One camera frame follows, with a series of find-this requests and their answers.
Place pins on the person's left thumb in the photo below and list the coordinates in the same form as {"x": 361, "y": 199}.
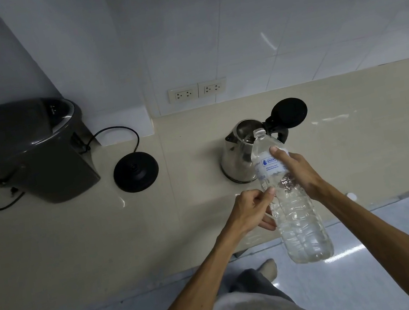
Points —
{"x": 263, "y": 195}

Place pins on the white wall socket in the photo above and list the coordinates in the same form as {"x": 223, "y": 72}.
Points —
{"x": 213, "y": 88}
{"x": 183, "y": 94}

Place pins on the person's left hand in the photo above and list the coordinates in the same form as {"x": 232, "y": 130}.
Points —
{"x": 248, "y": 212}

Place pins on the person's right thumb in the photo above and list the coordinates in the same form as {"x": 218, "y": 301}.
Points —
{"x": 280, "y": 156}

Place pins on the person's right forearm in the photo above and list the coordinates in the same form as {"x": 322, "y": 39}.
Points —
{"x": 393, "y": 242}

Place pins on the black round kettle base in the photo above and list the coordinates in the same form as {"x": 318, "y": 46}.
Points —
{"x": 136, "y": 171}

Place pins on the stainless steel electric kettle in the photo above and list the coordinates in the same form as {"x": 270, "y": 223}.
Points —
{"x": 238, "y": 155}

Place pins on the white bottle cap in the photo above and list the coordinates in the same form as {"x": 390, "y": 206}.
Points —
{"x": 351, "y": 196}

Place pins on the dark grey thermo pot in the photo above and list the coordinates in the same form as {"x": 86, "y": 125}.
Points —
{"x": 30, "y": 152}

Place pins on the person's left forearm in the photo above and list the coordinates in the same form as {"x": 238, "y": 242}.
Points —
{"x": 197, "y": 292}

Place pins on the person's right hand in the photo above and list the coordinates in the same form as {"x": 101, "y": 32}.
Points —
{"x": 302, "y": 173}

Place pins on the person's grey trousers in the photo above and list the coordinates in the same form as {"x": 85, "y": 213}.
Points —
{"x": 255, "y": 309}

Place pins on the clear plastic water bottle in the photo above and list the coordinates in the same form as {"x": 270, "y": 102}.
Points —
{"x": 298, "y": 219}

